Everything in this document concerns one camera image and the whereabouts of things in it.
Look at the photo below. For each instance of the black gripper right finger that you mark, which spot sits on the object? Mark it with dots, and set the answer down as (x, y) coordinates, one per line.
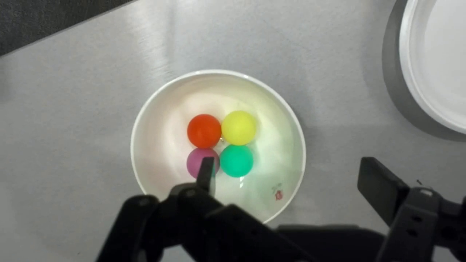
(383, 187)

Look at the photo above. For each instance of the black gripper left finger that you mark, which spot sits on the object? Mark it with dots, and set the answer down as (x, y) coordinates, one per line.
(204, 228)

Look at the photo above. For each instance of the white round plate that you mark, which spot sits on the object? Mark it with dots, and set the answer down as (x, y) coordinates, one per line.
(441, 63)

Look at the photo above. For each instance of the purple ball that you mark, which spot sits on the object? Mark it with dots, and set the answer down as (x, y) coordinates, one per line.
(197, 162)

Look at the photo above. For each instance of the green ball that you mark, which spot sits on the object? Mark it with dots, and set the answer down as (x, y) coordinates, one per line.
(236, 161)

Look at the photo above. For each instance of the orange ball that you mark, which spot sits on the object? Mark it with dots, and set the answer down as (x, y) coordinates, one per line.
(204, 132)

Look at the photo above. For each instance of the yellow ball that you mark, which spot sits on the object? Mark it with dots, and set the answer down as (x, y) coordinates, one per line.
(239, 127)

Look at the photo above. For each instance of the white bowl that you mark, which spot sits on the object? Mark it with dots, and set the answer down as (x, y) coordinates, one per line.
(160, 136)

